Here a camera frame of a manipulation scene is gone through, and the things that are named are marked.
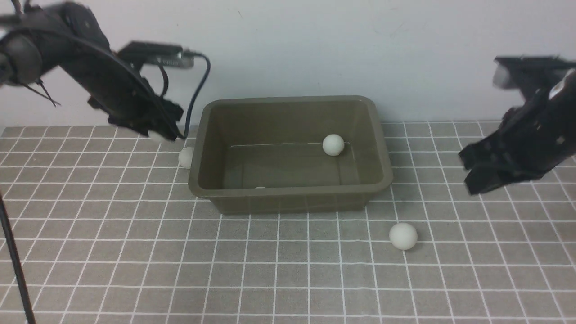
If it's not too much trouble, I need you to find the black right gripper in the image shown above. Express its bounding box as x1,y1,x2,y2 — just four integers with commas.
458,97,576,195

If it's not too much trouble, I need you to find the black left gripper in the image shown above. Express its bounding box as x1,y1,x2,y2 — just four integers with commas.
88,79,184,141

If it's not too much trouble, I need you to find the white printed ping-pong ball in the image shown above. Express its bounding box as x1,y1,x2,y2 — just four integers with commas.
322,135,345,157

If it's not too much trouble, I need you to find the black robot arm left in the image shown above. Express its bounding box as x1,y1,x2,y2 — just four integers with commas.
1,0,184,141

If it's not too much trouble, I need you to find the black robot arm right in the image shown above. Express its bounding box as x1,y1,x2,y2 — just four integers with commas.
459,57,576,195

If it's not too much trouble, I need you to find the grey checked tablecloth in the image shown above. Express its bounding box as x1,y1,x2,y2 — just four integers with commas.
0,121,576,324

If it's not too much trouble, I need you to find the olive green plastic bin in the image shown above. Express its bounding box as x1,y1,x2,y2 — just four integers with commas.
189,95,393,215

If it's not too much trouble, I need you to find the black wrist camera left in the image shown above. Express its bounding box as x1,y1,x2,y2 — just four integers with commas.
117,41,194,71

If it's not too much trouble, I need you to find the black camera cable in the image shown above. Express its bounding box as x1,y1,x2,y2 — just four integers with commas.
157,52,211,139

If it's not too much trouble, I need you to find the black cable at left edge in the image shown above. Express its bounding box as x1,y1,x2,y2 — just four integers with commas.
0,191,36,324

